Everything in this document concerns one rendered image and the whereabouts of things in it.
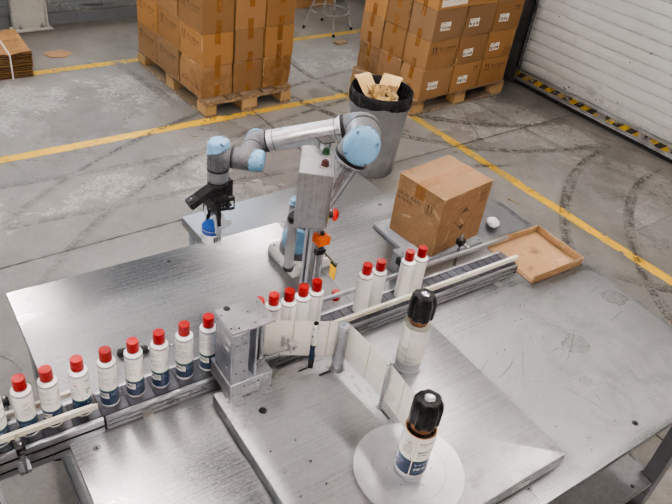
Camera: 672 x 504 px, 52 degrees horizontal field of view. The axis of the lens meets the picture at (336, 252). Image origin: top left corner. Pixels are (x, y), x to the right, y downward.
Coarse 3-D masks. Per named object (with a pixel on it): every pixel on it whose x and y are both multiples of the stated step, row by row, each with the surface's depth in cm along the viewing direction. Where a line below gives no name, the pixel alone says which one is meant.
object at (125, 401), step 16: (496, 256) 276; (448, 272) 263; (464, 272) 264; (448, 288) 255; (352, 304) 241; (400, 304) 244; (320, 320) 232; (352, 320) 234; (176, 384) 202; (96, 400) 194; (128, 400) 196; (144, 400) 196
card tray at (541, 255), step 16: (512, 240) 295; (528, 240) 296; (544, 240) 298; (560, 240) 293; (528, 256) 287; (544, 256) 288; (560, 256) 289; (576, 256) 287; (528, 272) 277; (544, 272) 272; (560, 272) 280
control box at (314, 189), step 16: (304, 160) 198; (320, 160) 199; (304, 176) 193; (320, 176) 193; (304, 192) 196; (320, 192) 196; (304, 208) 199; (320, 208) 199; (304, 224) 202; (320, 224) 202
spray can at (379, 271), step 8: (376, 264) 230; (384, 264) 229; (376, 272) 230; (384, 272) 231; (376, 280) 231; (384, 280) 232; (376, 288) 233; (376, 296) 235; (368, 304) 239; (376, 304) 238
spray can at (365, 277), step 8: (368, 264) 227; (360, 272) 229; (368, 272) 227; (360, 280) 229; (368, 280) 228; (360, 288) 230; (368, 288) 230; (360, 296) 232; (368, 296) 233; (360, 304) 234
